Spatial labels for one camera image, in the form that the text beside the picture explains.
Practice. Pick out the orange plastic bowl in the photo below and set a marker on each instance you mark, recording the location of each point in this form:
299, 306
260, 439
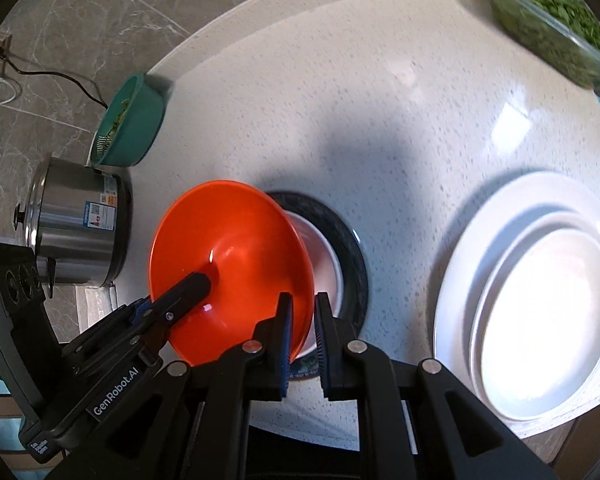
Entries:
244, 242

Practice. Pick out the small white bowl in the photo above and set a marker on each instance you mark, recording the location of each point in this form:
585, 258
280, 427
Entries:
326, 269

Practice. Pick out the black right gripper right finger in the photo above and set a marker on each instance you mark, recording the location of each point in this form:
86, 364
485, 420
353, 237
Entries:
415, 421

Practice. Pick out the glass dish of greens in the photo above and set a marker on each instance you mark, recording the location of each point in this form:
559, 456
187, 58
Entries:
564, 33

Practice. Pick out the stainless steel cooker pot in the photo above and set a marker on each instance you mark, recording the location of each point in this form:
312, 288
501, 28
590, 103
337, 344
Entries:
77, 221

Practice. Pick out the teal colander with greens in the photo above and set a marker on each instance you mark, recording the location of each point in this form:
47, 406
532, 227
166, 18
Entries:
130, 125

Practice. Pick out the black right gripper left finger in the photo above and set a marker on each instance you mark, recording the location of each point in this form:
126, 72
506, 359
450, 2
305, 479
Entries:
192, 426

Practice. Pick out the white shallow plate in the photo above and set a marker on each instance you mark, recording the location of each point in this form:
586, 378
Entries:
535, 339

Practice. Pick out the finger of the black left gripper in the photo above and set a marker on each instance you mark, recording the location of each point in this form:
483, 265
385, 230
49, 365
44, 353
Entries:
142, 323

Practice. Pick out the large white plate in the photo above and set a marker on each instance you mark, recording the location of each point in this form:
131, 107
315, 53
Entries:
497, 223

